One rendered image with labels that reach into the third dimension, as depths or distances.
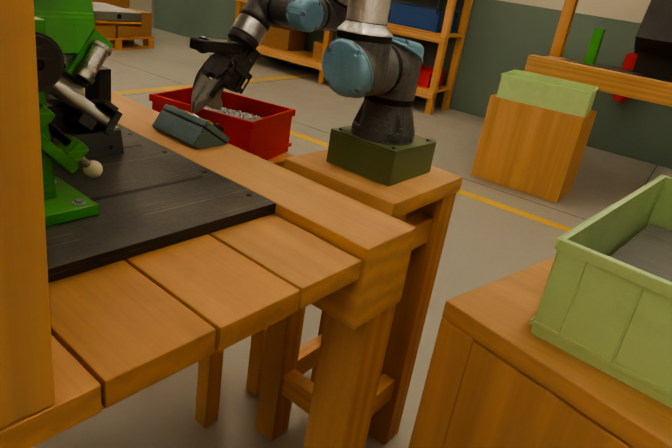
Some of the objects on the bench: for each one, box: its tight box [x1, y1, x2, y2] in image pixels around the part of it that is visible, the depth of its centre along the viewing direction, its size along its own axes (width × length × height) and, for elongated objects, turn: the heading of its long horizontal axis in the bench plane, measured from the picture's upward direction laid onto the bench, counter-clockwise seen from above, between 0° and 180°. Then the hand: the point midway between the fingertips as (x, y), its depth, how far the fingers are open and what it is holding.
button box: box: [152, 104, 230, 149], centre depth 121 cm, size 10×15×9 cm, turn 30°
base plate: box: [46, 123, 276, 283], centre depth 111 cm, size 42×110×2 cm, turn 30°
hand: (193, 106), depth 126 cm, fingers closed
